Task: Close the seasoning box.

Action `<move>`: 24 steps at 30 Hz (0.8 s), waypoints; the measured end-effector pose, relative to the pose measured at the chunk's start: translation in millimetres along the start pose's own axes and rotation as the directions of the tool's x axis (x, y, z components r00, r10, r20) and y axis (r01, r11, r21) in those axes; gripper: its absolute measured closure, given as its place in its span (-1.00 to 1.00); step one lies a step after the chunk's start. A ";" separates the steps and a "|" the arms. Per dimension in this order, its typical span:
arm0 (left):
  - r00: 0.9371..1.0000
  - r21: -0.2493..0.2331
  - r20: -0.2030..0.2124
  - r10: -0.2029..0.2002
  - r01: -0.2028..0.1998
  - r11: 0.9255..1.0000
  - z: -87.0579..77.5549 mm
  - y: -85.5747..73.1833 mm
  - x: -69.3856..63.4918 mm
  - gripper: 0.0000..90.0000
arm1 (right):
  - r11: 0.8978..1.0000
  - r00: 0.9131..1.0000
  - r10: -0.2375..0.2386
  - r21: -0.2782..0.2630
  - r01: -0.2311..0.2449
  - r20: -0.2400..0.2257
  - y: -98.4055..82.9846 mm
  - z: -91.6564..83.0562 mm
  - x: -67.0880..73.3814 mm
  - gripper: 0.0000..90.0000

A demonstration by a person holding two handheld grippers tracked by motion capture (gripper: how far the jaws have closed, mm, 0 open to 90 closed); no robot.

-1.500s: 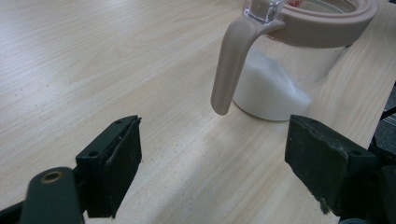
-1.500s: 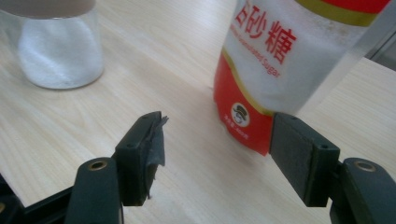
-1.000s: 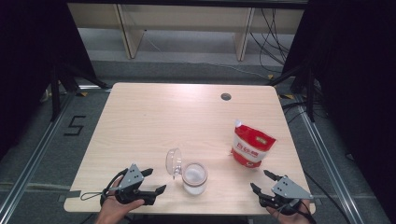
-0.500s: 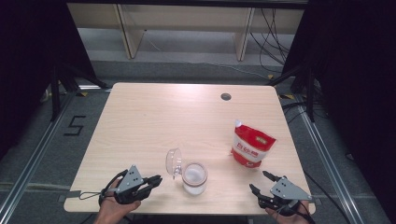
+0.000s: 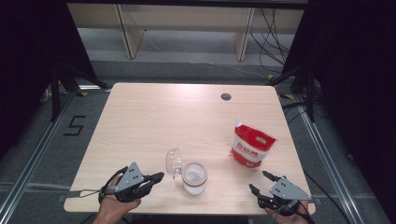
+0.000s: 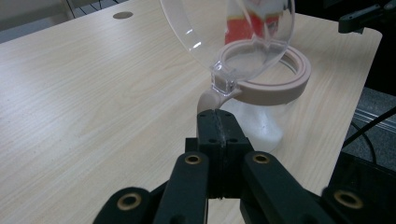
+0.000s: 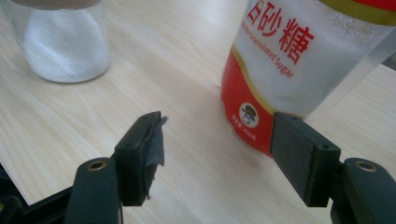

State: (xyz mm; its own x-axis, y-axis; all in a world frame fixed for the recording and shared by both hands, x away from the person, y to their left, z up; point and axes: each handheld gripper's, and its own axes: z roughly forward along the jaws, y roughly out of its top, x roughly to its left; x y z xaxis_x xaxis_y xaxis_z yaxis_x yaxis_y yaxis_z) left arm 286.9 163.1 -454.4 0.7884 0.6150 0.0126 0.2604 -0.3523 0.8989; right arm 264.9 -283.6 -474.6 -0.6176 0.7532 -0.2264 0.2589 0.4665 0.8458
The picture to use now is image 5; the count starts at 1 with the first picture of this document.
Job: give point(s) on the black metal stand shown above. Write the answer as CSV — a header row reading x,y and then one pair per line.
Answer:
x,y
310,96
55,93

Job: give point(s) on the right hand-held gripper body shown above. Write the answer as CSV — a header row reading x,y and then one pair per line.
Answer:
x,y
288,189

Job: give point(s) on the black curtain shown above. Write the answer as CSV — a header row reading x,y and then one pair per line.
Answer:
x,y
358,77
28,62

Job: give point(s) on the person's left hand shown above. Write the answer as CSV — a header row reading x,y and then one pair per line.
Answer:
x,y
109,208

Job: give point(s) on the aluminium floor rail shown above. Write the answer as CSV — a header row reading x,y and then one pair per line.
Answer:
x,y
323,155
34,158

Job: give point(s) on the clear glass jar with lid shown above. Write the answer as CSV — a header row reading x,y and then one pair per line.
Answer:
x,y
194,179

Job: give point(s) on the gray round table grommet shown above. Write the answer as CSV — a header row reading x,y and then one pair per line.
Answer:
x,y
226,96

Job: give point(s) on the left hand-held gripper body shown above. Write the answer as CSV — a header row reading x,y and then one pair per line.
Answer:
x,y
130,179

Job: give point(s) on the gray tape strip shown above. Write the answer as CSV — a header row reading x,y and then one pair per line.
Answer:
x,y
316,200
70,195

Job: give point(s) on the person's right hand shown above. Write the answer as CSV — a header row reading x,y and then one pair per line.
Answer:
x,y
295,219

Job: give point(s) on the beige wooden shelf unit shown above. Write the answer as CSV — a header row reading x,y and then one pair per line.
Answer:
x,y
186,15

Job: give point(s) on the red and white sugar pouch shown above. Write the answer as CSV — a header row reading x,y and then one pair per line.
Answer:
x,y
252,146

